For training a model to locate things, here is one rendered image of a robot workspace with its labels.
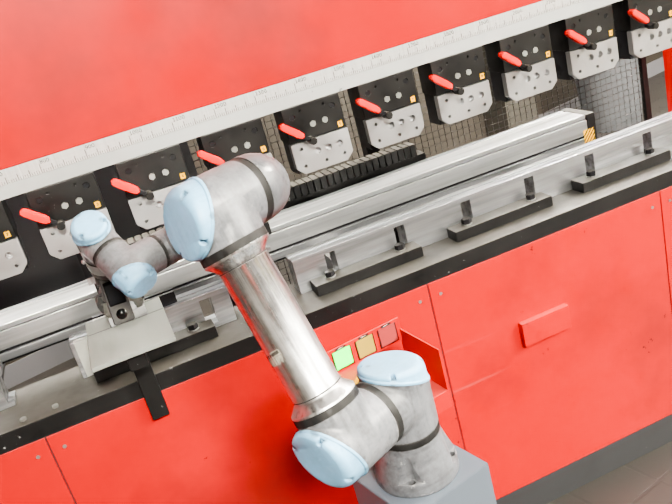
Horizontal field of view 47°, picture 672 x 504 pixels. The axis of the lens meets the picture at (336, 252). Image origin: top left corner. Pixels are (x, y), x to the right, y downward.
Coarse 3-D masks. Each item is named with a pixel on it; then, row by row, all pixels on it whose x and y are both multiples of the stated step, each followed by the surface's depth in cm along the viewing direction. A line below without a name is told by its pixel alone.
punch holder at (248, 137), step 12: (252, 120) 179; (216, 132) 177; (228, 132) 178; (240, 132) 179; (252, 132) 180; (264, 132) 181; (204, 144) 177; (216, 144) 177; (228, 144) 178; (240, 144) 179; (252, 144) 180; (264, 144) 181; (228, 156) 179
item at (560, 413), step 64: (512, 256) 201; (576, 256) 208; (640, 256) 216; (384, 320) 193; (448, 320) 199; (512, 320) 206; (576, 320) 214; (640, 320) 222; (192, 384) 180; (256, 384) 185; (448, 384) 205; (512, 384) 212; (576, 384) 220; (640, 384) 229; (64, 448) 173; (128, 448) 179; (192, 448) 184; (256, 448) 190; (512, 448) 219; (576, 448) 227; (640, 448) 237
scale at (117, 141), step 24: (552, 0) 197; (576, 0) 200; (480, 24) 192; (504, 24) 194; (408, 48) 187; (432, 48) 189; (336, 72) 183; (240, 96) 177; (264, 96) 178; (168, 120) 172; (192, 120) 174; (96, 144) 169; (120, 144) 170; (24, 168) 165; (48, 168) 167
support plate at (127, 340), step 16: (144, 304) 183; (160, 304) 180; (96, 320) 181; (144, 320) 174; (160, 320) 171; (96, 336) 172; (112, 336) 170; (128, 336) 168; (144, 336) 165; (160, 336) 163; (96, 352) 164; (112, 352) 162; (128, 352) 160; (144, 352) 160; (96, 368) 157
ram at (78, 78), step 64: (0, 0) 155; (64, 0) 159; (128, 0) 163; (192, 0) 167; (256, 0) 172; (320, 0) 177; (384, 0) 182; (448, 0) 188; (512, 0) 193; (0, 64) 158; (64, 64) 162; (128, 64) 166; (192, 64) 171; (256, 64) 176; (320, 64) 181; (384, 64) 186; (0, 128) 161; (64, 128) 166; (128, 128) 170; (192, 128) 175; (0, 192) 165
